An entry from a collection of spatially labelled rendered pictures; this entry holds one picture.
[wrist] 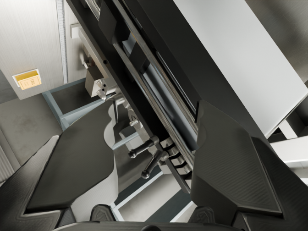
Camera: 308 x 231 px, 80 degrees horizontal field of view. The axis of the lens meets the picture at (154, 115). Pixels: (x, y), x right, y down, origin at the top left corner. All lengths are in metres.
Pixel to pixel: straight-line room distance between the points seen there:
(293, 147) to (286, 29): 0.37
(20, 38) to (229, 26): 0.55
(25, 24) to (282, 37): 0.69
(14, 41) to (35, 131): 2.19
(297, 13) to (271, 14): 0.06
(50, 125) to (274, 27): 2.61
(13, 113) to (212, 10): 2.72
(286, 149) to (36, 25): 0.87
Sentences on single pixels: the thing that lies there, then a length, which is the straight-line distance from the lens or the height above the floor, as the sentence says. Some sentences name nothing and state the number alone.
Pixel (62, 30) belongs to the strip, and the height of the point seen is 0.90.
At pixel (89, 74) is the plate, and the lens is 0.79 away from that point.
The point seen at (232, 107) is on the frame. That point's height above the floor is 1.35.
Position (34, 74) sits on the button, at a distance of 0.81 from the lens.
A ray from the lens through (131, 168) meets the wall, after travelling 2.80.
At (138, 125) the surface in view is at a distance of 0.62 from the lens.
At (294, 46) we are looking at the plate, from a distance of 0.64.
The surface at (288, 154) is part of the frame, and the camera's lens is 0.79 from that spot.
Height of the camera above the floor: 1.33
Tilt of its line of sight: 5 degrees down
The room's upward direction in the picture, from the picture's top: 148 degrees clockwise
